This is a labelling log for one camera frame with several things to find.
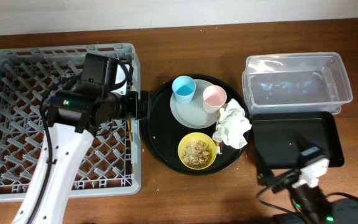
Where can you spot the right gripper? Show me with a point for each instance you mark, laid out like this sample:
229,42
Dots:
278,182

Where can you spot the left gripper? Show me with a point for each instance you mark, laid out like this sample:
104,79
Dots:
143,104

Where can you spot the yellow plastic bowl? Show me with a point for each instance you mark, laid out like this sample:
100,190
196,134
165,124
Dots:
198,136

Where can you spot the rice and peanut shell scraps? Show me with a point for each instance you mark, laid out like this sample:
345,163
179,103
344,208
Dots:
196,154

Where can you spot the white napkin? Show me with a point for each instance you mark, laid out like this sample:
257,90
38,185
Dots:
232,125

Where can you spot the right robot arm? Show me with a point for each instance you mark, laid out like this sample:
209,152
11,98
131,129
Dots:
310,203

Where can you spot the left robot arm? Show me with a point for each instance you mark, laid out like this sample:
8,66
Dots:
71,119

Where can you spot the grey dishwasher rack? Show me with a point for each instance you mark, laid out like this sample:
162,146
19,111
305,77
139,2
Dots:
112,165

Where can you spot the black rectangular tray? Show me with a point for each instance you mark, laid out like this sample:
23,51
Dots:
318,127

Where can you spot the round black tray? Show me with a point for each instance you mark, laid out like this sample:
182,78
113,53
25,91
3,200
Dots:
162,134

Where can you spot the blue plastic cup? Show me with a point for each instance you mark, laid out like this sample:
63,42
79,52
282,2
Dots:
184,89

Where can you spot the grey round plate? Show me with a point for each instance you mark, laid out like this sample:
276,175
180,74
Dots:
193,115

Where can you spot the clear plastic storage box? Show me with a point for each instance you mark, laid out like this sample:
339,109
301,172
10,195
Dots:
297,82

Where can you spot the pink plastic cup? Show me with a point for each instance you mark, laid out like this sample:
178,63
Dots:
214,97

